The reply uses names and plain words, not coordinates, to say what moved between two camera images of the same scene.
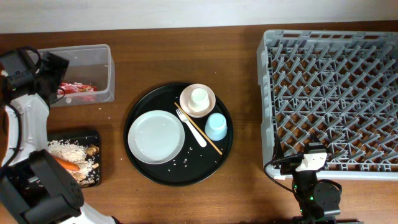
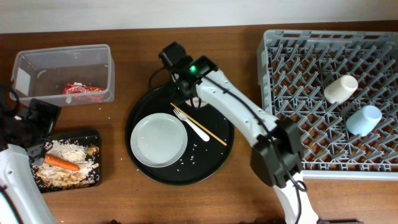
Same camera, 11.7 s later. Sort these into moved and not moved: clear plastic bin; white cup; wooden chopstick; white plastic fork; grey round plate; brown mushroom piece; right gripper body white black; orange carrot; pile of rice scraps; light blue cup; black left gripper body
Moved: wooden chopstick; white plastic fork; black left gripper body; white cup; light blue cup; right gripper body white black
Not moved: orange carrot; pile of rice scraps; grey round plate; clear plastic bin; brown mushroom piece
